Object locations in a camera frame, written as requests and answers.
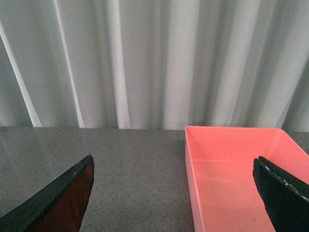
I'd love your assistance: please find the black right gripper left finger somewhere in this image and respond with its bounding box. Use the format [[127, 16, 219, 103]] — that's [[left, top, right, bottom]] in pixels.
[[0, 155, 94, 232]]

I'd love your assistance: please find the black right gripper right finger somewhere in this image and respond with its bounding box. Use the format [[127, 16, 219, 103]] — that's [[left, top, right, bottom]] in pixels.
[[253, 156, 309, 232]]

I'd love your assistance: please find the pink plastic bin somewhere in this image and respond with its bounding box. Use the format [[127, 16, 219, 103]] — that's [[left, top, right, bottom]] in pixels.
[[185, 126, 309, 232]]

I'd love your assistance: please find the white pleated curtain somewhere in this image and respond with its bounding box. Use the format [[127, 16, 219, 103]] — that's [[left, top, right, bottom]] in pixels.
[[0, 0, 309, 131]]

